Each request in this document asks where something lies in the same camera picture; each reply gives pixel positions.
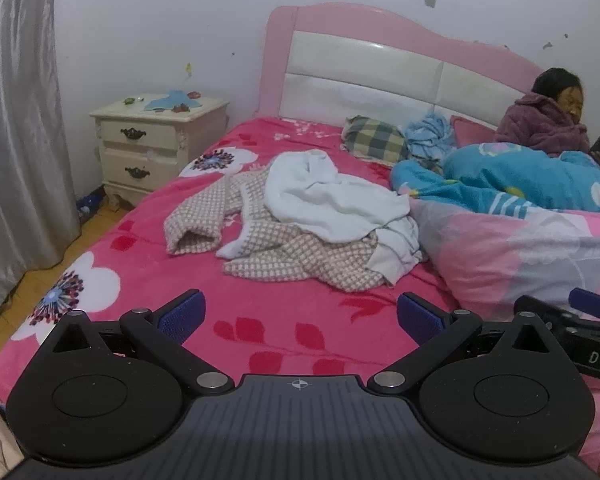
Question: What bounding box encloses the blue printed quilt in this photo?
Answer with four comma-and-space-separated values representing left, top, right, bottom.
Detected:
390, 142, 600, 216

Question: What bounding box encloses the light blue cloth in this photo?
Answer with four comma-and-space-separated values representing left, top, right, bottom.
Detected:
402, 111, 456, 161

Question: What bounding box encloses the blue paper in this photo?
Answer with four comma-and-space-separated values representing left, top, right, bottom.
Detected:
142, 90, 203, 112

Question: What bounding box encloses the blue item under nightstand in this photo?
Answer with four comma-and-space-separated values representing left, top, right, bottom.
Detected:
75, 187, 106, 222

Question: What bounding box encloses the pink and white headboard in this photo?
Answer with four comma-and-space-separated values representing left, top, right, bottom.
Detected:
257, 2, 551, 133

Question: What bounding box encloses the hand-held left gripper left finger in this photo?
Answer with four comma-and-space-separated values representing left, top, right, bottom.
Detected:
39, 288, 234, 396

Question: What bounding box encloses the beige checked knit sweater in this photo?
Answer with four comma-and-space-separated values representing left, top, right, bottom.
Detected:
163, 167, 396, 293

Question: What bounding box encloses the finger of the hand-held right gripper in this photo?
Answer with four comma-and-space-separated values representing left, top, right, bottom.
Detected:
514, 296, 591, 336
569, 287, 600, 322

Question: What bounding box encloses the pink floral bed blanket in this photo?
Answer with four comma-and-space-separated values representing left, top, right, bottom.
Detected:
0, 116, 600, 461

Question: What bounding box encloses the checked pillow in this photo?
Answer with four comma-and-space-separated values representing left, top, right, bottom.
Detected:
341, 115, 411, 166

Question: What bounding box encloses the white sweatshirt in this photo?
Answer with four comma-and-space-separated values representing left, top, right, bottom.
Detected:
215, 149, 428, 286

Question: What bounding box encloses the cream nightstand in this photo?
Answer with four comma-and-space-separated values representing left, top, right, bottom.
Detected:
90, 92, 231, 208

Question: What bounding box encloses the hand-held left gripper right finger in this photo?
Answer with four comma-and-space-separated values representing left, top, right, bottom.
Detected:
366, 291, 562, 396

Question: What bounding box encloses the grey curtain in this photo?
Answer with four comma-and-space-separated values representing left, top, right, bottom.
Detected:
0, 0, 81, 321

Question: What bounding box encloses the pink pillow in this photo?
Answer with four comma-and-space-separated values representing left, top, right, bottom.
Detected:
450, 115, 498, 148

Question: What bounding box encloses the pink and grey quilt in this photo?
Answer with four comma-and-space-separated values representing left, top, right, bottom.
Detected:
410, 195, 600, 321

